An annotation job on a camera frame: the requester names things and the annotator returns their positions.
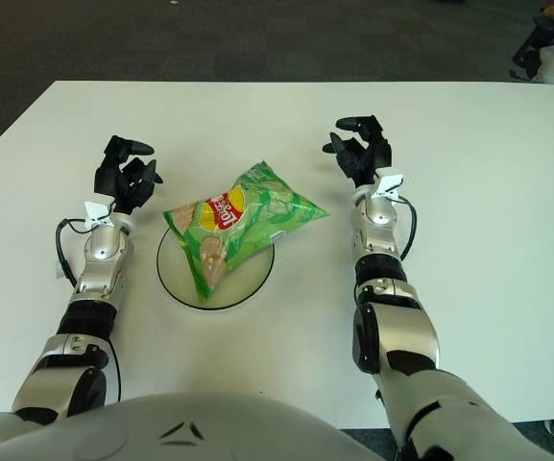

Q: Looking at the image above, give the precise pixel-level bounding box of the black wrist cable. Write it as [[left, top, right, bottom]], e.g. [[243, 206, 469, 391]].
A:
[[55, 218, 99, 284], [394, 194, 420, 260]]

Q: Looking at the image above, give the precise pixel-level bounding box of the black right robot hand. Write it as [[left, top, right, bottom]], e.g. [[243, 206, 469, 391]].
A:
[[322, 114, 393, 189]]

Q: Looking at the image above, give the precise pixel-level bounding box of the grey robot torso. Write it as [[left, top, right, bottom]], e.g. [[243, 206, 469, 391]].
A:
[[0, 391, 378, 461]]

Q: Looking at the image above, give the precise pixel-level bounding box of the white right wrist connector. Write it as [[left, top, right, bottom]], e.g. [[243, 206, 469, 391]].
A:
[[374, 172, 405, 198]]

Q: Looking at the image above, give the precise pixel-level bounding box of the white left wrist connector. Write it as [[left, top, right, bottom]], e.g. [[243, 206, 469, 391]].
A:
[[84, 201, 114, 230]]

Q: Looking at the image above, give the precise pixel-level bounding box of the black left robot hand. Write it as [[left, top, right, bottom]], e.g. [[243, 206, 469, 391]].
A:
[[93, 134, 164, 216]]

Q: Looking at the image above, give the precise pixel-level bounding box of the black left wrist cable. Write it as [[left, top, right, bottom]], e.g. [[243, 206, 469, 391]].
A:
[[55, 218, 99, 284]]

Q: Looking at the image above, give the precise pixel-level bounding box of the white plate with black rim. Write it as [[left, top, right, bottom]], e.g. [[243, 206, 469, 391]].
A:
[[156, 225, 277, 312]]

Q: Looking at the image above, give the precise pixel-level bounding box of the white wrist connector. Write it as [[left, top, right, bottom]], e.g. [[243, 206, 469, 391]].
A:
[[84, 201, 114, 230], [374, 172, 405, 198]]

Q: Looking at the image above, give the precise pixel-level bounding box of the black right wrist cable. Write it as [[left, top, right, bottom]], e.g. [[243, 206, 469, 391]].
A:
[[394, 194, 420, 260]]

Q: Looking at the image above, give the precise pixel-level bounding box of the black office chair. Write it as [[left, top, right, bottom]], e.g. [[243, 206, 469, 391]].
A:
[[511, 16, 554, 81]]

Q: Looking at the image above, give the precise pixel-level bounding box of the green chips bag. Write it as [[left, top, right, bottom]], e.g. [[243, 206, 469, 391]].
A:
[[161, 160, 331, 303]]

